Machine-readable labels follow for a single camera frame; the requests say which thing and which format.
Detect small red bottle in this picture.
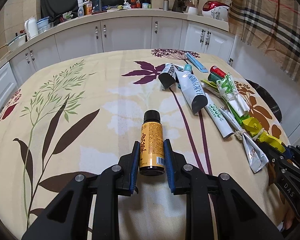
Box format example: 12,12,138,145
210,65,227,78

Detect white blender jug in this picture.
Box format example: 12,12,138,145
184,0,199,15

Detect plaid beige cloth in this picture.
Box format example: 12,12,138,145
227,0,300,82

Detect green white wrapper bundle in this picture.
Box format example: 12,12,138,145
216,73,250,118

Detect person's right hand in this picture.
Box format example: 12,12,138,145
267,162,300,232

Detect crumpled black white tube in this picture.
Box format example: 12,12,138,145
158,63,184,90

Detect white kitchen cabinet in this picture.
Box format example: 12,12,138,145
0,8,240,120

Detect blue stick sachet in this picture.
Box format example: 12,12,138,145
185,52,207,73

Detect white electric kettle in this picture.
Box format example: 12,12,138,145
24,17,38,39

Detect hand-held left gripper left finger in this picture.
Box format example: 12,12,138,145
21,141,140,240

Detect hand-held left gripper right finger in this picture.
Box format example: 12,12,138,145
164,139,284,240

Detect clear filter pitcher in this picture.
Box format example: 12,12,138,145
37,17,53,34

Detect black knife block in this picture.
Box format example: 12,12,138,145
172,0,188,12

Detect white tied wrapper bundle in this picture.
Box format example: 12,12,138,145
220,106,269,173

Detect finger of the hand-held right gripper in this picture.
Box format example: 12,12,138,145
258,142,297,180
280,145,300,174

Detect white tube with teal cap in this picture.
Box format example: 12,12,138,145
177,64,208,115

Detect yellow green flat wrapper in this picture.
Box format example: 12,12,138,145
201,79,222,97

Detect long white green tube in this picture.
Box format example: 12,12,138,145
201,94,234,138

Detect amber bottle with yellow label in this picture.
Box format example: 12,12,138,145
139,109,165,176

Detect red white rice cooker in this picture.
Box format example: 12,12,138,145
202,1,230,22

